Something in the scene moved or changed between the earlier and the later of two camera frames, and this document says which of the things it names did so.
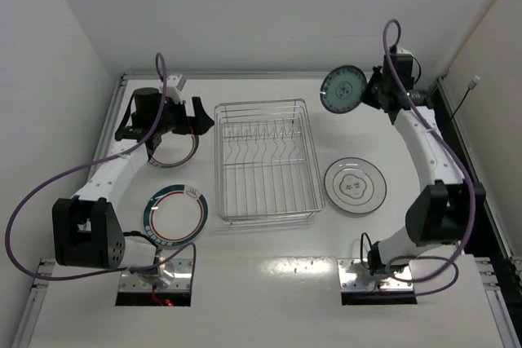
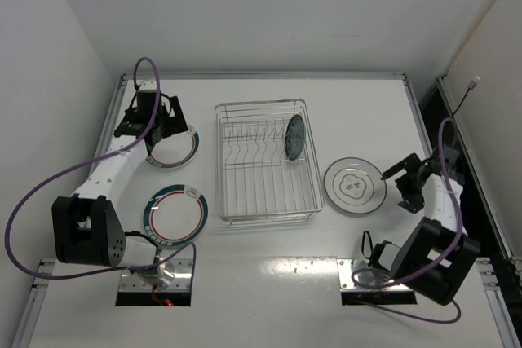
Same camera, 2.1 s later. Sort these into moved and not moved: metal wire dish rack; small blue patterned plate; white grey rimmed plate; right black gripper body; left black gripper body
Moved: small blue patterned plate; right black gripper body
Not moved: white grey rimmed plate; metal wire dish rack; left black gripper body
